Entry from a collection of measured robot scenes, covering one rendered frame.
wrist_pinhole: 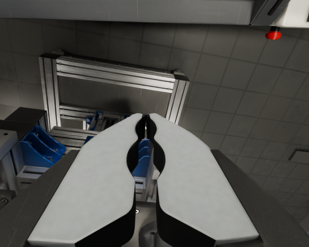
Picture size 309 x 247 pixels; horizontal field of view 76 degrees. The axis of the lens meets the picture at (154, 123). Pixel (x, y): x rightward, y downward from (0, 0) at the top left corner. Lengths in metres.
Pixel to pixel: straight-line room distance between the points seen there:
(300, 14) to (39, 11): 0.44
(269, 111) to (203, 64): 0.68
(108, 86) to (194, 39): 0.62
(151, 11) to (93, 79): 0.87
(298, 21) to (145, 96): 0.94
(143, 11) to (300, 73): 1.50
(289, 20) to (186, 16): 0.17
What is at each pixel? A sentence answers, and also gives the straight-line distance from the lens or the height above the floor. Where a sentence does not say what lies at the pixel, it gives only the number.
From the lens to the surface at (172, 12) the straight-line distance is 0.40.
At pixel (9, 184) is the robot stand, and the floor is 0.97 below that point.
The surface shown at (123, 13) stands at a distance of 0.40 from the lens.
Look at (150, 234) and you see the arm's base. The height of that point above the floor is 1.06.
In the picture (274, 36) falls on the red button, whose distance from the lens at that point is 0.63.
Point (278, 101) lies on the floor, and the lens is 1.79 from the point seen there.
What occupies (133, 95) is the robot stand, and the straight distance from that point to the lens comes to 1.24.
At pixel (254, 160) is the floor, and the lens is 2.07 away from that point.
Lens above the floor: 1.35
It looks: 59 degrees down
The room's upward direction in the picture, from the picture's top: 176 degrees clockwise
